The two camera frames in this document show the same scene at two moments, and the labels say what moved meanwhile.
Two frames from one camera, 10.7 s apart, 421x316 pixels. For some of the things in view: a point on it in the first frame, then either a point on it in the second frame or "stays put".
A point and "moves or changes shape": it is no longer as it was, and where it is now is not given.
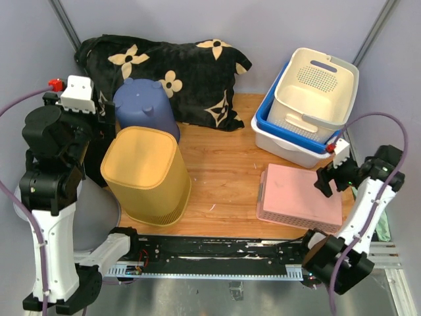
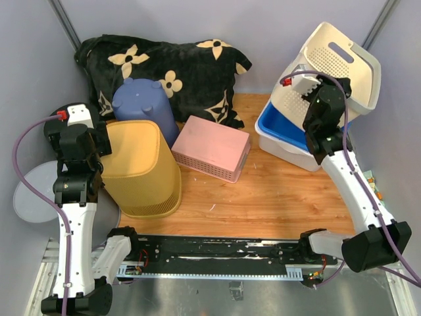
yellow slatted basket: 145,168 moves or changes shape
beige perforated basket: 316,95 moves or changes shape
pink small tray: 287,195 to 212,149
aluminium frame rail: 66,24 stays put
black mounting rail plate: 217,250 stays put
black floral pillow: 203,75 stays put
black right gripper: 323,176 to 324,81
